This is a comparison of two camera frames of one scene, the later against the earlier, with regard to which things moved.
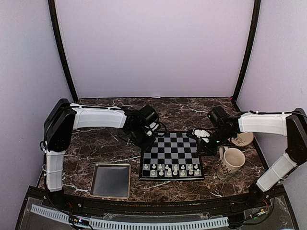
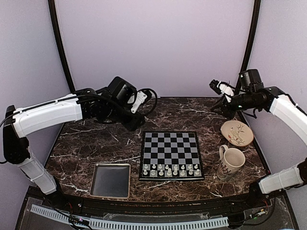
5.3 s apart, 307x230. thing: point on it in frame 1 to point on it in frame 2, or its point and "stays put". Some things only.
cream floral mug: x=231 y=159 stays put
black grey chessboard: x=173 y=156 stays put
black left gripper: x=148 y=144 to x=134 y=125
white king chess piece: x=175 y=173 stays put
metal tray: x=111 y=180 stays put
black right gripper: x=203 y=146 to x=228 y=112
